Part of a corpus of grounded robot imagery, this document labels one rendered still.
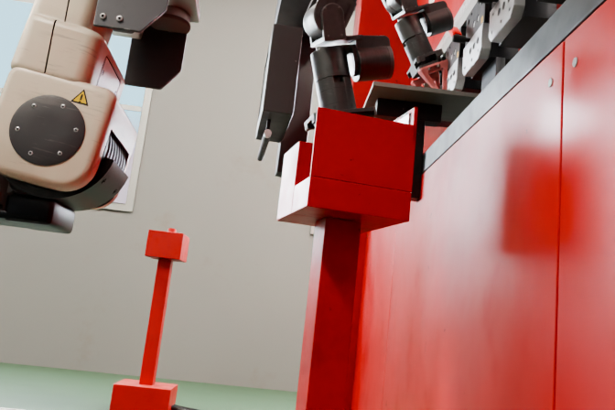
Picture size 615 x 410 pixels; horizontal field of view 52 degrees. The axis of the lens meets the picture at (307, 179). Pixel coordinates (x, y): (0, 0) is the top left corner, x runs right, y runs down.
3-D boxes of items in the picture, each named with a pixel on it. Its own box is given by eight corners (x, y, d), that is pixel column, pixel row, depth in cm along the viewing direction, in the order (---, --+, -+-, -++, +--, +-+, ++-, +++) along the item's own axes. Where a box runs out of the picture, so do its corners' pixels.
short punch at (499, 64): (480, 111, 148) (481, 73, 150) (488, 113, 148) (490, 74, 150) (494, 97, 138) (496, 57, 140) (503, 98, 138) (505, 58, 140)
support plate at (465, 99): (361, 111, 151) (362, 107, 151) (471, 124, 151) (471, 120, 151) (372, 85, 133) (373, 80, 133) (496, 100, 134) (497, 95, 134)
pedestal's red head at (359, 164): (275, 221, 110) (287, 121, 113) (362, 233, 114) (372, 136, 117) (307, 206, 91) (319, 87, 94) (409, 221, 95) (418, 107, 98)
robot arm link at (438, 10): (383, -2, 149) (397, -12, 140) (426, -15, 151) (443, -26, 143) (399, 48, 150) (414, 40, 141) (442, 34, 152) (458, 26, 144)
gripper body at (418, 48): (434, 71, 149) (422, 44, 150) (446, 55, 139) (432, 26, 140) (409, 80, 148) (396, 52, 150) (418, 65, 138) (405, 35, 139)
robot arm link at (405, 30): (390, 26, 148) (396, 15, 142) (415, 17, 149) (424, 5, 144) (401, 52, 147) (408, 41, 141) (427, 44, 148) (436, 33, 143)
